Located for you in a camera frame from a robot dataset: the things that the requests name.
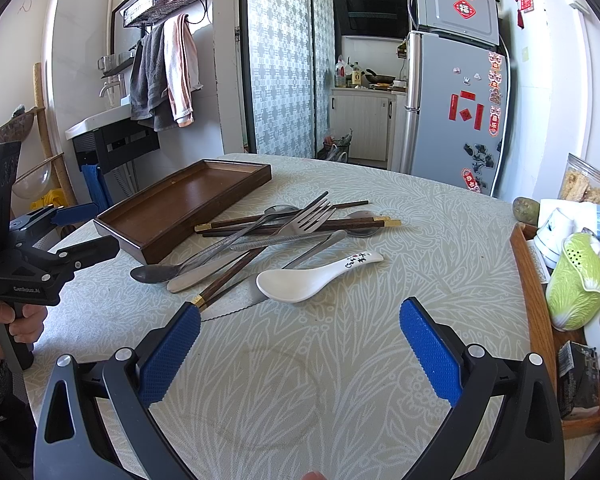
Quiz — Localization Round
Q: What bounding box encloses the small dark metal spoon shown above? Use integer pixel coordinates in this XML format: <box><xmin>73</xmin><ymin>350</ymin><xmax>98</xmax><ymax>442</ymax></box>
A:
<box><xmin>130</xmin><ymin>205</ymin><xmax>299</xmax><ymax>284</ymax></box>

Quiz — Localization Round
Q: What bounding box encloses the silver table knife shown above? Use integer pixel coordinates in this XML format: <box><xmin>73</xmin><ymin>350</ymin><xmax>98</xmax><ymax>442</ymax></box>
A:
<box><xmin>201</xmin><ymin>230</ymin><xmax>347</xmax><ymax>321</ymax></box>

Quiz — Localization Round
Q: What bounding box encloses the white ceramic spoon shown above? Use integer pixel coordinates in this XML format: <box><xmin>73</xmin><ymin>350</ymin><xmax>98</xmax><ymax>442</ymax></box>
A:
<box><xmin>256</xmin><ymin>252</ymin><xmax>384</xmax><ymax>304</ymax></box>

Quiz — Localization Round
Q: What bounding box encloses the silver fork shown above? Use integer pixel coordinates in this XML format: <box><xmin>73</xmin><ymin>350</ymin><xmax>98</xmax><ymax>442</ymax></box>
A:
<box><xmin>179</xmin><ymin>192</ymin><xmax>335</xmax><ymax>274</ymax></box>

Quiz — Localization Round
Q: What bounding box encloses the large spoon textured handle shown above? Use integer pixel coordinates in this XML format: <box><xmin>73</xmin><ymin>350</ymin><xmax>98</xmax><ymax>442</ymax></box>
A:
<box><xmin>230</xmin><ymin>224</ymin><xmax>380</xmax><ymax>252</ymax></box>

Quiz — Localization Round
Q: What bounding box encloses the white kitchen cabinet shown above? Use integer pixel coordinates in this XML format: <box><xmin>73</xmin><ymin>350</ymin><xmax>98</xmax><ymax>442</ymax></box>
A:
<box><xmin>328</xmin><ymin>88</ymin><xmax>406</xmax><ymax>169</ymax></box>

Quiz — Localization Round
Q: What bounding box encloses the person's left hand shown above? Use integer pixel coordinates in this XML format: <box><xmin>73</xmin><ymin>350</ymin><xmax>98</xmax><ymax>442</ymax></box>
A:
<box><xmin>0</xmin><ymin>300</ymin><xmax>48</xmax><ymax>364</ymax></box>

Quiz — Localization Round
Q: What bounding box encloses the yellow cloth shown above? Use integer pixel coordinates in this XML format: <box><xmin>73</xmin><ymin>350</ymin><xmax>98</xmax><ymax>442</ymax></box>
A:
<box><xmin>30</xmin><ymin>188</ymin><xmax>69</xmax><ymax>210</ymax></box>

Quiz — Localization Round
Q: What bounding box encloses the wooden ladder rack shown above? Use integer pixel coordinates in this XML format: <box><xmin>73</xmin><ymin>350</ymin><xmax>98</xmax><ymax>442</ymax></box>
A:
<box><xmin>15</xmin><ymin>62</ymin><xmax>78</xmax><ymax>206</ymax></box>

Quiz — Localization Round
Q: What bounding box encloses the brown wooden tray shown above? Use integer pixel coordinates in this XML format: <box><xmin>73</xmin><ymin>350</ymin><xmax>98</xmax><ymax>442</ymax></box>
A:
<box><xmin>94</xmin><ymin>159</ymin><xmax>272</xmax><ymax>264</ymax></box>

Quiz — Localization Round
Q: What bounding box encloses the wooden side tray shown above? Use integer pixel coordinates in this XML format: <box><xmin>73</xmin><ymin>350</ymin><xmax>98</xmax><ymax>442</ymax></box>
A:
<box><xmin>509</xmin><ymin>222</ymin><xmax>600</xmax><ymax>439</ymax></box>

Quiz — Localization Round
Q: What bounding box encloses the white sink basin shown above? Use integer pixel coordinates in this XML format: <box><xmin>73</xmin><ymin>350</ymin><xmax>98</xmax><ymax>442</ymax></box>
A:
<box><xmin>65</xmin><ymin>104</ymin><xmax>131</xmax><ymax>140</ymax></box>

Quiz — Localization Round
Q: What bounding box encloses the grey hanging towel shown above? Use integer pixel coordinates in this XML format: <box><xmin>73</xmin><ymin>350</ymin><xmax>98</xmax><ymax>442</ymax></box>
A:
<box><xmin>130</xmin><ymin>24</ymin><xmax>176</xmax><ymax>132</ymax></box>

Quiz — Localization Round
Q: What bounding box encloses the cabbage shaped ceramic pot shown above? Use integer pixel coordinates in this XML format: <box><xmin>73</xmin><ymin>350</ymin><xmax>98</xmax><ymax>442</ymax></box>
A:
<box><xmin>545</xmin><ymin>232</ymin><xmax>600</xmax><ymax>332</ymax></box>

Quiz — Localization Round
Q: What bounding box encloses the pink striped hanging towel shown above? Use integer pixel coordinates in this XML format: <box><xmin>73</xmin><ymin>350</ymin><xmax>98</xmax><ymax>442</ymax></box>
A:
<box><xmin>163</xmin><ymin>13</ymin><xmax>204</xmax><ymax>128</ymax></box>

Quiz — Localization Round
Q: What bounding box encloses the grey stone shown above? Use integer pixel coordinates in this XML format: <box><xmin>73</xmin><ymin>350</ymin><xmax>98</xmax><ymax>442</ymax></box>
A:
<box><xmin>512</xmin><ymin>196</ymin><xmax>540</xmax><ymax>226</ymax></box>

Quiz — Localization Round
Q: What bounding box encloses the clear snack container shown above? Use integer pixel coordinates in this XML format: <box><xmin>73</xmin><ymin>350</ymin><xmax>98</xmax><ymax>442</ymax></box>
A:
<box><xmin>558</xmin><ymin>154</ymin><xmax>600</xmax><ymax>205</ymax></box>

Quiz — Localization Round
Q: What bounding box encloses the plastic bag on floor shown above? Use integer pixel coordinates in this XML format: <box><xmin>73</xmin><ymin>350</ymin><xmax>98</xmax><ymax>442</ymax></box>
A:
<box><xmin>316</xmin><ymin>129</ymin><xmax>353</xmax><ymax>164</ymax></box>

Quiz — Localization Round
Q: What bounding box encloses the patterned sliding door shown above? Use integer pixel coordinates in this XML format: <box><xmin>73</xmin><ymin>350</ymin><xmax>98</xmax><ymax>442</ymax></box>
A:
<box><xmin>239</xmin><ymin>0</ymin><xmax>336</xmax><ymax>158</ymax></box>

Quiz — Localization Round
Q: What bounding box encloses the grey refrigerator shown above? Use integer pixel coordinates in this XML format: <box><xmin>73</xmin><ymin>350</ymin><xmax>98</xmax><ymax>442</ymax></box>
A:
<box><xmin>391</xmin><ymin>0</ymin><xmax>510</xmax><ymax>195</ymax></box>

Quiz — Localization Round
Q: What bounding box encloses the black range hood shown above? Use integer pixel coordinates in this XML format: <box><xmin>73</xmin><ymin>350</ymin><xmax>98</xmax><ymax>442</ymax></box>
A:
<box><xmin>334</xmin><ymin>0</ymin><xmax>411</xmax><ymax>39</ymax></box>

